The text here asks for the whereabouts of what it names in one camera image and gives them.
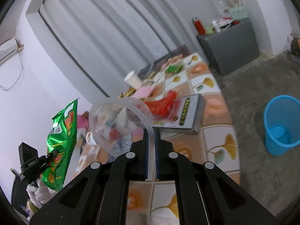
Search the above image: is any mint green desk calendar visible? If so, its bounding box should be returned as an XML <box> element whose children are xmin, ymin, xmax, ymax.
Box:
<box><xmin>229</xmin><ymin>5</ymin><xmax>249</xmax><ymax>21</ymax></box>

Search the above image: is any blue mesh trash bin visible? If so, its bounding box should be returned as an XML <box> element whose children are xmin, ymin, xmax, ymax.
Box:
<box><xmin>263</xmin><ymin>95</ymin><xmax>299</xmax><ymax>156</ymax></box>

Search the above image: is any patterned tablecloth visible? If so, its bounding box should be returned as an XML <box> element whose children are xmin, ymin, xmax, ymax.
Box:
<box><xmin>75</xmin><ymin>52</ymin><xmax>242</xmax><ymax>225</ymax></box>

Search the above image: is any grey cabinet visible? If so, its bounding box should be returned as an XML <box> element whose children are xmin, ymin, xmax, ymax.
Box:
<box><xmin>197</xmin><ymin>18</ymin><xmax>260</xmax><ymax>76</ymax></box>

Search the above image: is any long grey printed box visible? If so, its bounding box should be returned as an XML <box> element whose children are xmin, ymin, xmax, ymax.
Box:
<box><xmin>152</xmin><ymin>94</ymin><xmax>206</xmax><ymax>134</ymax></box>

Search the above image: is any pink plastic bag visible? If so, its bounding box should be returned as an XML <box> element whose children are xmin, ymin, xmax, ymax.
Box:
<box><xmin>77</xmin><ymin>115</ymin><xmax>89</xmax><ymax>130</ymax></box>

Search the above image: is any green snack bag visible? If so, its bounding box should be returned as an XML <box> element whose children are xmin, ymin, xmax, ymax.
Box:
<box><xmin>41</xmin><ymin>100</ymin><xmax>78</xmax><ymax>191</ymax></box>

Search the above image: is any small white bottle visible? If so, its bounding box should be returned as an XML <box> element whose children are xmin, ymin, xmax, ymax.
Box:
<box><xmin>212</xmin><ymin>20</ymin><xmax>221</xmax><ymax>33</ymax></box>

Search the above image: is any clear plastic cup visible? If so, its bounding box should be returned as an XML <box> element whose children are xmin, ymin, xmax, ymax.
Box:
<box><xmin>89</xmin><ymin>97</ymin><xmax>155</xmax><ymax>180</ymax></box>

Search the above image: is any white paper cup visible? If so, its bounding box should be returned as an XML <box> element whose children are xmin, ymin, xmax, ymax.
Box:
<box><xmin>124</xmin><ymin>71</ymin><xmax>143</xmax><ymax>90</ymax></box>

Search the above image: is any white air conditioner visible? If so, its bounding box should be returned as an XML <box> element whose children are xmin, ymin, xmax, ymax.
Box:
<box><xmin>0</xmin><ymin>38</ymin><xmax>19</xmax><ymax>65</ymax></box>

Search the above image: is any grey curtain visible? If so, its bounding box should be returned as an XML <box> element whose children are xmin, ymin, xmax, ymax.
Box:
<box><xmin>39</xmin><ymin>0</ymin><xmax>219</xmax><ymax>97</ymax></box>

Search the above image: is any small green snack packet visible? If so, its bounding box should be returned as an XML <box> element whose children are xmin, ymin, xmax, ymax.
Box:
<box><xmin>165</xmin><ymin>64</ymin><xmax>184</xmax><ymax>74</ymax></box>

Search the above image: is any red thermos bottle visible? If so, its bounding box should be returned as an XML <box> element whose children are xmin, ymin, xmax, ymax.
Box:
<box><xmin>192</xmin><ymin>17</ymin><xmax>206</xmax><ymax>35</ymax></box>

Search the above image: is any white gloved left hand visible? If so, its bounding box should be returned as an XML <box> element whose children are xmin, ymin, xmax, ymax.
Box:
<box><xmin>26</xmin><ymin>179</ymin><xmax>58</xmax><ymax>209</ymax></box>

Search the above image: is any red snack wrapper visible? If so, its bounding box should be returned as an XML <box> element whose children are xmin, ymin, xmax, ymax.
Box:
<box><xmin>144</xmin><ymin>90</ymin><xmax>177</xmax><ymax>116</ymax></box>

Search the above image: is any dark poster board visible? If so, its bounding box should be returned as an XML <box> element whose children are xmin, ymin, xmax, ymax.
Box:
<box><xmin>138</xmin><ymin>45</ymin><xmax>191</xmax><ymax>80</ymax></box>

